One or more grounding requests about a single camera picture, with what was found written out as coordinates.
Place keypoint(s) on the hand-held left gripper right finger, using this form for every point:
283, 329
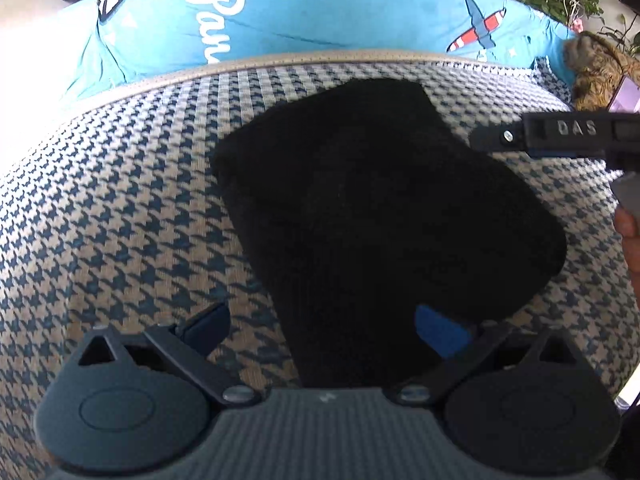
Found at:
442, 332

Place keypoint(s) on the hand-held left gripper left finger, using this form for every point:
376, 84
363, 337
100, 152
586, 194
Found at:
207, 327

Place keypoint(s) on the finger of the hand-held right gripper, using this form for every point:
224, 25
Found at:
565, 153
500, 137

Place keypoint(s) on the black t-shirt red print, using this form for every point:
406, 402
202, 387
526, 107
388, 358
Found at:
375, 220

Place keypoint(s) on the person's right hand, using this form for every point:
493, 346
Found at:
631, 250

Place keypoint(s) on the brown plush toy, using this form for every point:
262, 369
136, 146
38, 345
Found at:
595, 70

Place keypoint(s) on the thin-leaf green plant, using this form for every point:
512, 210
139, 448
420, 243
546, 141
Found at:
625, 35

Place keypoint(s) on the houndstooth sofa seat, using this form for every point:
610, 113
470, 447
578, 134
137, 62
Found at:
125, 220

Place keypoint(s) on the blue printed sofa cover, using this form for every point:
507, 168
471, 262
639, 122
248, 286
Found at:
350, 15

